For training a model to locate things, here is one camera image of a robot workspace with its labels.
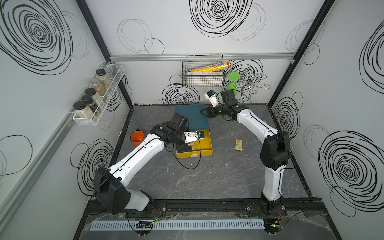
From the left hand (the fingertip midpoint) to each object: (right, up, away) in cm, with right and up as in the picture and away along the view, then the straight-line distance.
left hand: (188, 138), depth 79 cm
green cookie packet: (+32, -7, +18) cm, 37 cm away
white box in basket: (+10, +34, +8) cm, 36 cm away
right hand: (+10, +16, +10) cm, 21 cm away
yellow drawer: (+8, -5, +1) cm, 10 cm away
